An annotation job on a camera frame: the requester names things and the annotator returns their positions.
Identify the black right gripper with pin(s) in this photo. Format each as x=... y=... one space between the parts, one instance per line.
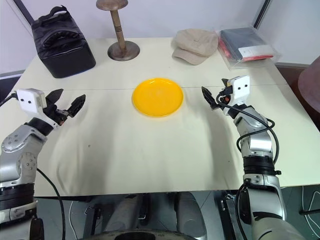
x=225 y=96

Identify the black slanted pole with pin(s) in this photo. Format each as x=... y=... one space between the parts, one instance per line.
x=25 y=11

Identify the black padded bag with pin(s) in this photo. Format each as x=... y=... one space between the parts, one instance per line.
x=63 y=52

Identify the yellow round plate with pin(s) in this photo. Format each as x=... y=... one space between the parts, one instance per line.
x=158 y=97

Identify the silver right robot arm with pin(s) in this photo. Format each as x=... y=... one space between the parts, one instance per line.
x=260 y=146

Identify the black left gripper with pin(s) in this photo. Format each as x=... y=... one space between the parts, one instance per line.
x=57 y=113

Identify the grey metal frame bar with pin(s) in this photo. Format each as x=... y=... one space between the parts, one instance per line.
x=262 y=12

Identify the brown round seat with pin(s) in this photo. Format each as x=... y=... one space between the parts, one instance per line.
x=311 y=87

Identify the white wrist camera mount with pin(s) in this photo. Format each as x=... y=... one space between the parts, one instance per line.
x=240 y=86
x=28 y=98

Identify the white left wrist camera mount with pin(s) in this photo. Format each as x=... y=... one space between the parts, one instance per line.
x=28 y=98

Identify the silver robot leg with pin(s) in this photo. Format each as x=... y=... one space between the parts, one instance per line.
x=190 y=215
x=122 y=212

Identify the dark round robot torso rim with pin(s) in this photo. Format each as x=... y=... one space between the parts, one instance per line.
x=132 y=236

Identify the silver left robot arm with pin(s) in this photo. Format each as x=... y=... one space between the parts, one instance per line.
x=15 y=150

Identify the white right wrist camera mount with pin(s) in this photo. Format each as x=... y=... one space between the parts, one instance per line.
x=240 y=86

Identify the beige flat cap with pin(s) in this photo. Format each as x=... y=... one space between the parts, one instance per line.
x=195 y=45

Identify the brown wooden hat stand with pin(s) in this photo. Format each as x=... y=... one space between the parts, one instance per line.
x=119 y=37

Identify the cream tablecloth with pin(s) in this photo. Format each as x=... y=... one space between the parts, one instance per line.
x=150 y=155

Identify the clear bag with dark cloth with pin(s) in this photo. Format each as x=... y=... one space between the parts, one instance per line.
x=246 y=43

